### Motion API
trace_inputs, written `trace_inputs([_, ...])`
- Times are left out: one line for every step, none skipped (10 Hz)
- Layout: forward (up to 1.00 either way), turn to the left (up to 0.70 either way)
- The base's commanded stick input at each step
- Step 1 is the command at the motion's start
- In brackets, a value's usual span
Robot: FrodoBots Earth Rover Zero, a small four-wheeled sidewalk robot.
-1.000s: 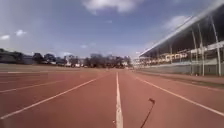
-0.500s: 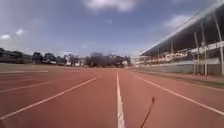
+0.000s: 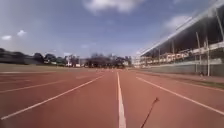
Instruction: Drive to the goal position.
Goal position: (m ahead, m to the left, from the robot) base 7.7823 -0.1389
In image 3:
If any robot's own part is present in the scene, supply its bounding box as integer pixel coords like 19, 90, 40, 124
139, 97, 160, 128

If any grass field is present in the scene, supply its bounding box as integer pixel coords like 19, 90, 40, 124
0, 63, 98, 73

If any white building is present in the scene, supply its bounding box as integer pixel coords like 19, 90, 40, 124
65, 55, 82, 68

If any grandstand building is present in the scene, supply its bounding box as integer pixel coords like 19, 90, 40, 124
132, 0, 224, 78

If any row of trees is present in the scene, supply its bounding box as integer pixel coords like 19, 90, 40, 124
0, 47, 133, 70

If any red running track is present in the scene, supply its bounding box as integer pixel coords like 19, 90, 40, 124
0, 68, 224, 128

